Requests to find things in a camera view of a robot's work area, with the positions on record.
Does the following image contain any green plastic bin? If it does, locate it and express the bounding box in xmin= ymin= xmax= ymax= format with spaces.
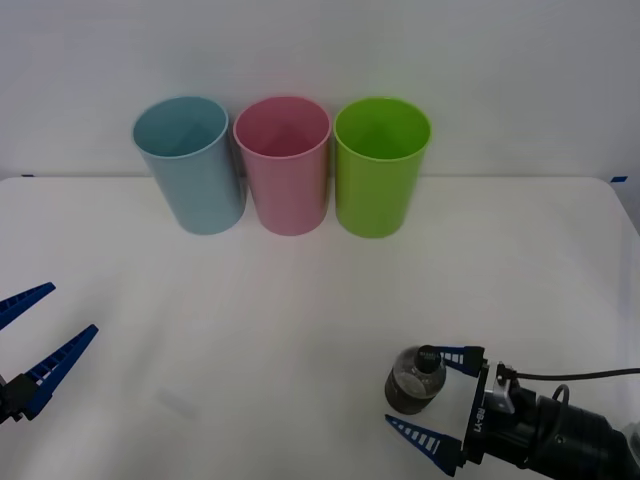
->
xmin=332 ymin=96 xmax=432 ymax=239

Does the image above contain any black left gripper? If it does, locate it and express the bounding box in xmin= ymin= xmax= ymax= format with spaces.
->
xmin=0 ymin=282 xmax=100 ymax=426

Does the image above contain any dark bottle with black cap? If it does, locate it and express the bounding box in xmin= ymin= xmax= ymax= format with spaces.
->
xmin=383 ymin=344 xmax=447 ymax=416

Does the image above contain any pink plastic bin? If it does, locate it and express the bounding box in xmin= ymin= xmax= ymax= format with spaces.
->
xmin=232 ymin=95 xmax=333 ymax=237

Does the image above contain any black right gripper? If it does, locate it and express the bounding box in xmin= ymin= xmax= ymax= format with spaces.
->
xmin=383 ymin=344 xmax=539 ymax=477

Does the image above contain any pale blue plastic bin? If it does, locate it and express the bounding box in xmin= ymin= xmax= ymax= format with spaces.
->
xmin=131 ymin=95 xmax=247 ymax=236

